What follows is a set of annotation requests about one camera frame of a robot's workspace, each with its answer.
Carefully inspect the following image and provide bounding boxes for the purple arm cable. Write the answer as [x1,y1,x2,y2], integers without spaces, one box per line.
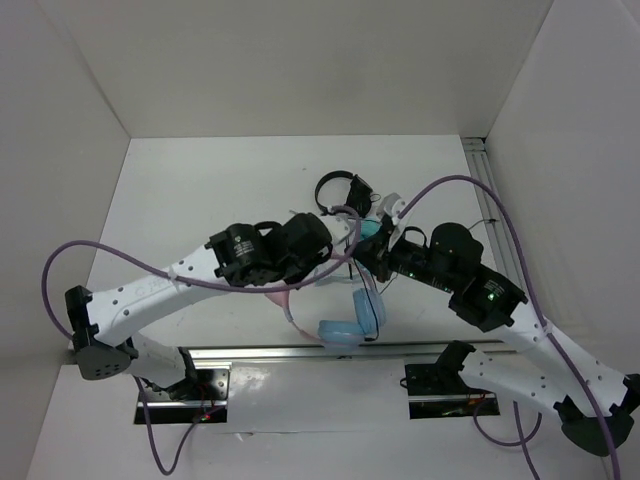
[40,204,364,476]
[394,175,624,480]

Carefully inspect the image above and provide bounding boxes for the pink blue cat-ear headphones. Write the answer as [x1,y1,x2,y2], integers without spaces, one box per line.
[265,260,387,351]

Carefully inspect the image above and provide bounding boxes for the thin black headphone cable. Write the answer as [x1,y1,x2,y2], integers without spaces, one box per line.
[344,214,501,344]

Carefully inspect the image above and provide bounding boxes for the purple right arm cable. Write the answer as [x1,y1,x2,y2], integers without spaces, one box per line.
[394,175,624,480]

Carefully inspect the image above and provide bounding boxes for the black headphones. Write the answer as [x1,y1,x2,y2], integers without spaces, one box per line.
[314,170,380,218]

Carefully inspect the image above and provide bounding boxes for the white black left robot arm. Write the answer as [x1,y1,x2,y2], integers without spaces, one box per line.
[65,213,338,399]

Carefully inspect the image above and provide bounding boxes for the aluminium table edge rail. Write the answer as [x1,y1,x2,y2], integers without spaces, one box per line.
[64,342,506,366]

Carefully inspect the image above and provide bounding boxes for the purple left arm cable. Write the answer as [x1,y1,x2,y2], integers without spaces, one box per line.
[40,204,364,476]

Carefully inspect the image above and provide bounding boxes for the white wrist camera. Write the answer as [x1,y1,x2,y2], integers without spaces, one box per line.
[320,213,359,247]
[375,193,411,235]

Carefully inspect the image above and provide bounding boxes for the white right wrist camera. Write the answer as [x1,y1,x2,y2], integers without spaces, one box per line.
[375,193,411,235]

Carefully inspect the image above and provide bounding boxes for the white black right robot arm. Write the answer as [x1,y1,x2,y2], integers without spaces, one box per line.
[354,223,639,457]

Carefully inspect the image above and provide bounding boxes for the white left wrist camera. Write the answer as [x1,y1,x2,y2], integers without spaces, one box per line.
[320,213,359,247]

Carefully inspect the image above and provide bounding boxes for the teal white cat-ear headphones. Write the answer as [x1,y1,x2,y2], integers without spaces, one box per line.
[314,214,391,291]

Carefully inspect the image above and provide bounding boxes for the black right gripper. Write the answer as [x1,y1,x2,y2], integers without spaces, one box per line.
[343,224,456,292]

